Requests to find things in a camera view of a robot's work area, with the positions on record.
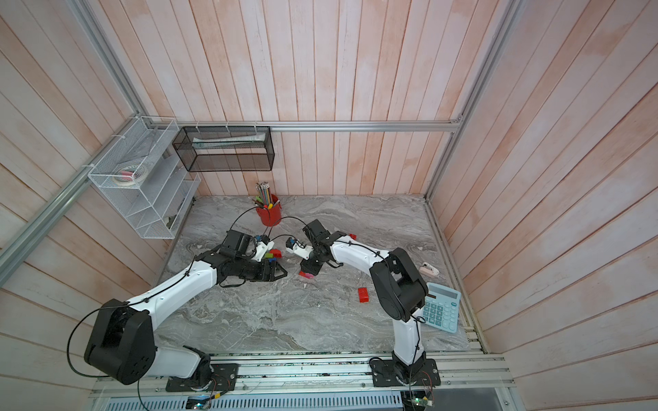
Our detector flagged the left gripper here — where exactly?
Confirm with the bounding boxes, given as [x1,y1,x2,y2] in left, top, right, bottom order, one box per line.
[235,256,288,283]

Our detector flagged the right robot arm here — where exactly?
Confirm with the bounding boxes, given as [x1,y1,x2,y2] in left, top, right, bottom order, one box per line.
[286,220,428,384]

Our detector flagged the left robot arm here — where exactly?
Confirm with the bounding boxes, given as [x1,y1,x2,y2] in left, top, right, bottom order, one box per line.
[84,229,287,390]

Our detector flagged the red pen cup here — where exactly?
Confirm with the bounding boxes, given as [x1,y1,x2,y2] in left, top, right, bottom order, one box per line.
[255,195,282,227]

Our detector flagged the pens in cup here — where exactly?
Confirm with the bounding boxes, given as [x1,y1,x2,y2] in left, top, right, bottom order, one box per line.
[254,182,279,210]

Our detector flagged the small white pink object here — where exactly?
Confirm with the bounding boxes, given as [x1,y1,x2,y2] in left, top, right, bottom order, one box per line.
[419,262,440,277]

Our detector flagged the black mesh basket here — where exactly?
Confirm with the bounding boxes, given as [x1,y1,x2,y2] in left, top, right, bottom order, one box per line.
[172,125,275,172]

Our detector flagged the calculator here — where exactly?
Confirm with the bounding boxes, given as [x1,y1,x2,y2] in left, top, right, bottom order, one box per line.
[422,283,461,333]

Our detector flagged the tape roll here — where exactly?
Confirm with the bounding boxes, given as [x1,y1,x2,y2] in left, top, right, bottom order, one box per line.
[112,164,144,187]

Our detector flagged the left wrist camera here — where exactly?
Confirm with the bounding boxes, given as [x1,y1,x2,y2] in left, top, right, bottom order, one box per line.
[252,235,275,262]

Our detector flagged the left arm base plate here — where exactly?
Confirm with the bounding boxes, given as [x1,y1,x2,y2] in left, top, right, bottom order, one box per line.
[166,363,239,393]

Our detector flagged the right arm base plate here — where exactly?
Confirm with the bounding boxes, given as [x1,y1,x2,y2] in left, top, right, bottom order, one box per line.
[368,357,441,388]

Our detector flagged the white wire shelf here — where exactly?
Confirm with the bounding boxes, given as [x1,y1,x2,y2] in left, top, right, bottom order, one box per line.
[88,116,200,240]

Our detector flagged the aluminium rail front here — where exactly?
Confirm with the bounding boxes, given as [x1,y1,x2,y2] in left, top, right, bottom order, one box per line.
[89,351,515,399]

